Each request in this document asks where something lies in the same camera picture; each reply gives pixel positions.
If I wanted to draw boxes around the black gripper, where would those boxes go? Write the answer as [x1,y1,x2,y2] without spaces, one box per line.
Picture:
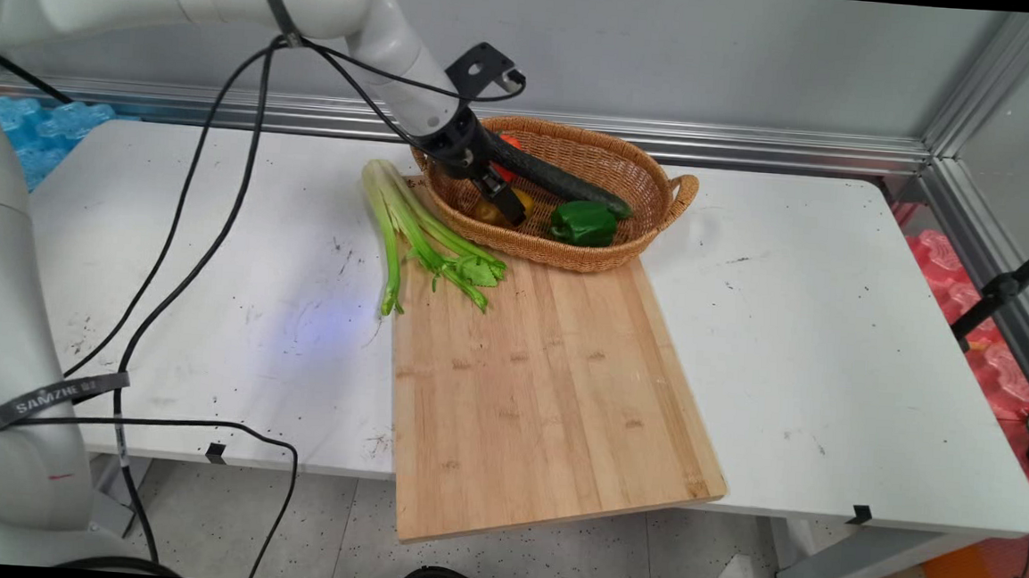
[409,104,534,229]

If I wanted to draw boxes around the yellow brown potato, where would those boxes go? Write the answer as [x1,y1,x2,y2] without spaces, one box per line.
[472,186,538,231]

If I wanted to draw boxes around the red tomato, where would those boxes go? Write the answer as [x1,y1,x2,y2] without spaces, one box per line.
[492,132,527,185]

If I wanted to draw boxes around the dark green cucumber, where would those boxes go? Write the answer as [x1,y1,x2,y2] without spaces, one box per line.
[474,133,639,223]

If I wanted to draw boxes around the green celery bunch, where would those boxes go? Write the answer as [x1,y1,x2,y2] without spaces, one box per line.
[353,157,515,326]

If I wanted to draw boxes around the green bell pepper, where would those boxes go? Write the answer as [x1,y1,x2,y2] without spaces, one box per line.
[547,198,620,250]

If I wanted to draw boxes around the woven wicker basket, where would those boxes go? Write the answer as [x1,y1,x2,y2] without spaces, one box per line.
[401,109,703,280]

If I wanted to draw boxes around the bamboo cutting board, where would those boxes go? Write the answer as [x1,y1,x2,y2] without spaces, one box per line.
[377,173,746,565]

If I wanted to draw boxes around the blue foam sheet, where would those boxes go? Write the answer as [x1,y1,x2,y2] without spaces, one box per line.
[0,94,118,199]

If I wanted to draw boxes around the black tripod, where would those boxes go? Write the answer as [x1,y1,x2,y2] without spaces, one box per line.
[949,224,1029,357]

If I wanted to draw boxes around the pink foam sheet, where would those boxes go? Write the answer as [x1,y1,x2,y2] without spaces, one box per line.
[876,200,1029,500]

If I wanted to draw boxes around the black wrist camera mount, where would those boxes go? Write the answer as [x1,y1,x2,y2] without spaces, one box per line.
[443,40,531,104]

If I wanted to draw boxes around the thin black camera cable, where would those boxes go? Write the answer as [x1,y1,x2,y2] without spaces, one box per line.
[294,37,530,108]

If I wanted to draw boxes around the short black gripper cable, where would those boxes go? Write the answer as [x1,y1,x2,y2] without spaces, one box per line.
[300,42,432,147]

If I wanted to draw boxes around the horizontal aluminium frame rail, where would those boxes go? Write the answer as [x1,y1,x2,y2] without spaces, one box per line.
[0,71,934,180]

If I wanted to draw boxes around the black strap on upper arm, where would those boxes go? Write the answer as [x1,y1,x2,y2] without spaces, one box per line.
[250,0,307,48]

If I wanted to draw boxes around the long black cable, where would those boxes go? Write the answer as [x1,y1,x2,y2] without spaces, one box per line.
[61,26,288,392]

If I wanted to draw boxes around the black cable over table edge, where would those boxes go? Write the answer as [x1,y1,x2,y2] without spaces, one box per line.
[9,408,302,578]

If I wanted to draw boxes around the black cable with white label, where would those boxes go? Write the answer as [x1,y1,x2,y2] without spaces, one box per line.
[101,29,279,575]

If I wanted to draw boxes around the thin black background cable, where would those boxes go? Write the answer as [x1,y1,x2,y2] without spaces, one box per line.
[0,52,76,107]

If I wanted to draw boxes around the grey table leg bracket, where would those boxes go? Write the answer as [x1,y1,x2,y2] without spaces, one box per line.
[85,452,150,541]

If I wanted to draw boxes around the black Samzhe velcro strap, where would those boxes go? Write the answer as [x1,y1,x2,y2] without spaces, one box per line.
[0,364,132,444]

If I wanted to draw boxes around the aluminium side frame rail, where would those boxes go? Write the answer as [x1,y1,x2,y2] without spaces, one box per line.
[903,155,1029,412]

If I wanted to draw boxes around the grey table leg frame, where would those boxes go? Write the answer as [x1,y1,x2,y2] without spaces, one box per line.
[763,516,994,578]

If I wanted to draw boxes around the slanted aluminium frame post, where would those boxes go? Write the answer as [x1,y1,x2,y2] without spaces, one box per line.
[920,5,1029,166]

